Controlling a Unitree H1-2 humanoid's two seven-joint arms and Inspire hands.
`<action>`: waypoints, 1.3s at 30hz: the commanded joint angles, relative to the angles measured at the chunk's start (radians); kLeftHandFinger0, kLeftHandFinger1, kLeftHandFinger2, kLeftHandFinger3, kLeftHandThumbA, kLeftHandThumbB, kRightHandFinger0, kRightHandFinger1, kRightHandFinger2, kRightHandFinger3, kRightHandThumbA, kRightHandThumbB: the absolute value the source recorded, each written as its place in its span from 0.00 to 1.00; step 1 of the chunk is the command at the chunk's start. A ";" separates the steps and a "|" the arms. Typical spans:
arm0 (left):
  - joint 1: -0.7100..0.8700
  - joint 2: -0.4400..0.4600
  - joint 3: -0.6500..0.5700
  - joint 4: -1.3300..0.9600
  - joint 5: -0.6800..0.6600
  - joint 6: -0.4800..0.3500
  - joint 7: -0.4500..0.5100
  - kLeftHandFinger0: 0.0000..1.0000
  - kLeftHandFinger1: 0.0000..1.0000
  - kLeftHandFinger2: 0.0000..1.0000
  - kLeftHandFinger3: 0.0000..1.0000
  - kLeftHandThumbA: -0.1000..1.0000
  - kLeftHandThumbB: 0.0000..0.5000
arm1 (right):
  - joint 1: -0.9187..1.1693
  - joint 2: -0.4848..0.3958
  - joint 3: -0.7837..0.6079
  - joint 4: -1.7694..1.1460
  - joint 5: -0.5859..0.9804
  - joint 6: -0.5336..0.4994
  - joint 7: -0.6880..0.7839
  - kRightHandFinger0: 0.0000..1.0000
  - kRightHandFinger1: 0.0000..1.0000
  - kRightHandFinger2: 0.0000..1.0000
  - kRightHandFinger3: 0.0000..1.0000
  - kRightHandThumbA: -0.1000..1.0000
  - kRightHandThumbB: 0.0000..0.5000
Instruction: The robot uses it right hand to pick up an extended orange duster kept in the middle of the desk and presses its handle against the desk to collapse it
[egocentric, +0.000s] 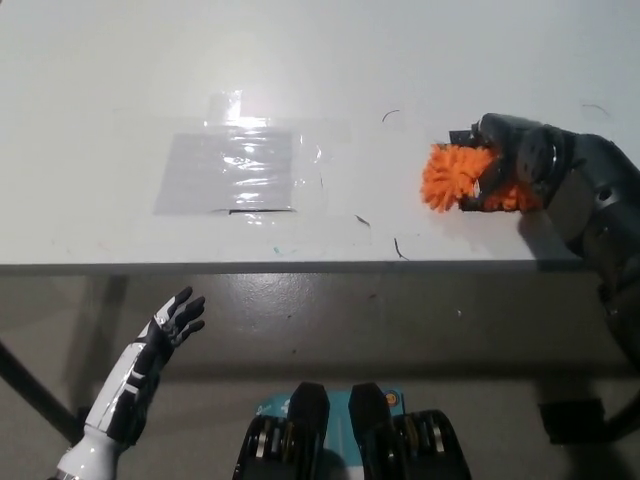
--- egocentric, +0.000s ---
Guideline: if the orange microfibre telescopic duster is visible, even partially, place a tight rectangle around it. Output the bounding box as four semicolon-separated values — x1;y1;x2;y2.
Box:
418;142;542;215

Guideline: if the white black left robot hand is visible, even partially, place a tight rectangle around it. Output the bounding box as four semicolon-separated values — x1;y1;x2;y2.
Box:
82;285;207;446

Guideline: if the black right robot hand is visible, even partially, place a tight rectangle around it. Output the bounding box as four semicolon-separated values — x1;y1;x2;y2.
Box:
459;112;540;214

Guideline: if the black diagonal table leg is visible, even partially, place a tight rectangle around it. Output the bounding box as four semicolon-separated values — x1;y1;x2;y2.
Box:
0;338;77;442

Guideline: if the clear plastic sheet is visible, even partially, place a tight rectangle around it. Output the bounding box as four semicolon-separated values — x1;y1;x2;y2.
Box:
152;132;297;217

